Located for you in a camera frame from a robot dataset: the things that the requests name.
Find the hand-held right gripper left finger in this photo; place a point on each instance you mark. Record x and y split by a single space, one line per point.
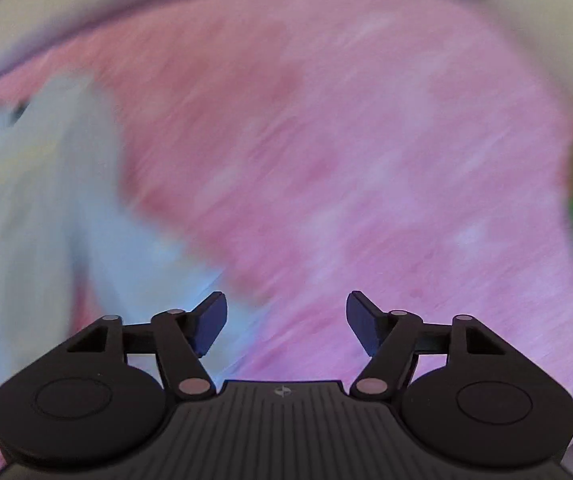
212 321

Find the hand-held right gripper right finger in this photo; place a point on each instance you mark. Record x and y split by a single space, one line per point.
360 321

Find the light blue garment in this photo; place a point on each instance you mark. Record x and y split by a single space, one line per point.
41 220

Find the pink patterned blanket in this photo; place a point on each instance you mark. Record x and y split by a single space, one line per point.
326 160

